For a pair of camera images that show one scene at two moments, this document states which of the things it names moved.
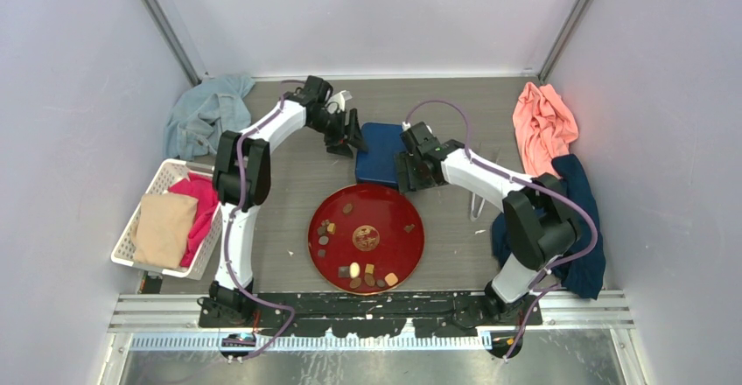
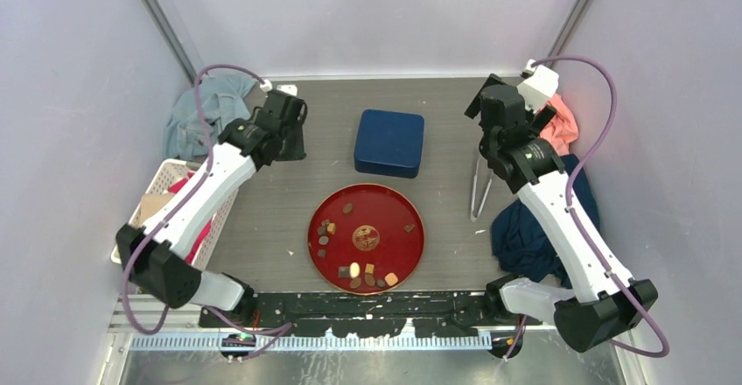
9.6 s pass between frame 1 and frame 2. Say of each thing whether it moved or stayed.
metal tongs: stayed
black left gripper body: moved
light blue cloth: stayed
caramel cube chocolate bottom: stayed
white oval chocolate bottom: stayed
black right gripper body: moved
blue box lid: moved
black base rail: stayed
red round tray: stayed
